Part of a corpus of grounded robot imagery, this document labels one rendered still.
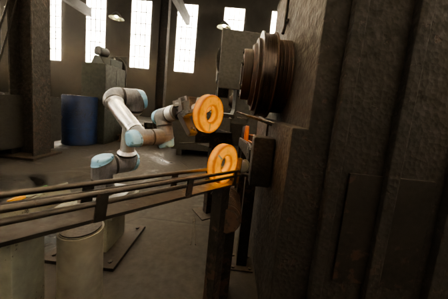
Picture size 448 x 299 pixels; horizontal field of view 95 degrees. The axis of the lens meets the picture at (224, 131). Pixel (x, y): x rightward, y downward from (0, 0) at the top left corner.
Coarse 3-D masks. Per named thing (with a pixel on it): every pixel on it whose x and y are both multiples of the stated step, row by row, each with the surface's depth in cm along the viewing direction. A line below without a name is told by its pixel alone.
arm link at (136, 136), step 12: (108, 96) 104; (120, 96) 108; (108, 108) 105; (120, 108) 99; (120, 120) 95; (132, 120) 93; (132, 132) 86; (144, 132) 89; (132, 144) 85; (144, 144) 89
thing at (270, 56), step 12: (264, 36) 100; (276, 36) 102; (264, 48) 96; (276, 48) 97; (264, 60) 94; (276, 60) 95; (264, 72) 95; (264, 84) 97; (264, 96) 100; (264, 108) 106
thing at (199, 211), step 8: (200, 136) 181; (208, 136) 185; (216, 136) 159; (224, 136) 163; (200, 144) 172; (208, 144) 175; (216, 144) 160; (208, 152) 172; (208, 192) 173; (208, 200) 174; (192, 208) 181; (200, 208) 182; (208, 208) 175; (200, 216) 169; (208, 216) 170
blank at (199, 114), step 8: (208, 96) 78; (216, 96) 82; (200, 104) 76; (208, 104) 79; (216, 104) 83; (200, 112) 76; (216, 112) 84; (200, 120) 77; (208, 120) 85; (216, 120) 85; (200, 128) 79; (208, 128) 81; (216, 128) 86
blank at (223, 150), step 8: (224, 144) 78; (216, 152) 74; (224, 152) 76; (232, 152) 80; (208, 160) 74; (216, 160) 73; (232, 160) 81; (208, 168) 74; (216, 168) 74; (224, 168) 81; (232, 168) 82; (216, 176) 74
